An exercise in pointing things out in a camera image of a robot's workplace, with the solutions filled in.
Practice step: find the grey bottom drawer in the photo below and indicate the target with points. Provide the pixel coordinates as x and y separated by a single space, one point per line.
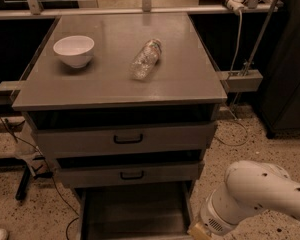
158 211

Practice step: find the grey drawer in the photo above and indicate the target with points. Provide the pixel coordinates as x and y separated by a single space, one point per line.
124 140
158 211
130 174

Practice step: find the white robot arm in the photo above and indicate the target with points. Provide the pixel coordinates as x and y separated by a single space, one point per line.
248 189

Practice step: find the grey drawer cabinet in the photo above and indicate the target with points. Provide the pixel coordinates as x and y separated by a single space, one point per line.
182 88

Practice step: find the grey top drawer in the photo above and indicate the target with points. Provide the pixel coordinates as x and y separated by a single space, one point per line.
124 140

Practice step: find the grey middle drawer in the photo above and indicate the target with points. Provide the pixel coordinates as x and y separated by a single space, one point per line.
130 174

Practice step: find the clear plastic bottle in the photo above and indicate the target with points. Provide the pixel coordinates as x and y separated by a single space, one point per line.
146 59

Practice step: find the white ceramic bowl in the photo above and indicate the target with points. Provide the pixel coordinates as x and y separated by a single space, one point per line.
74 51

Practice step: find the black clamp stand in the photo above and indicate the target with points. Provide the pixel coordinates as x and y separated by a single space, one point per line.
35 168

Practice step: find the dark side cabinet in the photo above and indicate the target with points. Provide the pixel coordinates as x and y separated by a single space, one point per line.
278 97

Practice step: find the metal diagonal rod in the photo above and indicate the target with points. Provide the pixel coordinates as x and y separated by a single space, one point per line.
252 4

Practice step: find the grey rear shelf rail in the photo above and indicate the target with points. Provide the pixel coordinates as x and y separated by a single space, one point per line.
53 13

